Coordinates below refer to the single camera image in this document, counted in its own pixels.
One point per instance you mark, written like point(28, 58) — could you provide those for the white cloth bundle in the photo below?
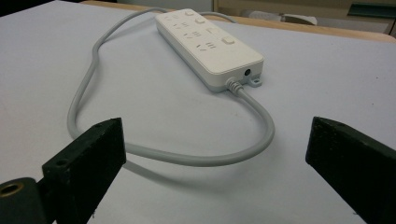
point(280, 18)

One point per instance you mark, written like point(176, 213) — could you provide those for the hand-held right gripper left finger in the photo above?
point(84, 169)

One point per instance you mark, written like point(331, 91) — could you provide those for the white power strip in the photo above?
point(209, 46)

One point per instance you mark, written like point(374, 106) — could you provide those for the white table cover sheet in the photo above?
point(186, 109)

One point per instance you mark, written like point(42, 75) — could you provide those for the wooden table edge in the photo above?
point(280, 25)

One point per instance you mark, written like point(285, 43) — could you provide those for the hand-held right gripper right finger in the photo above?
point(355, 165)

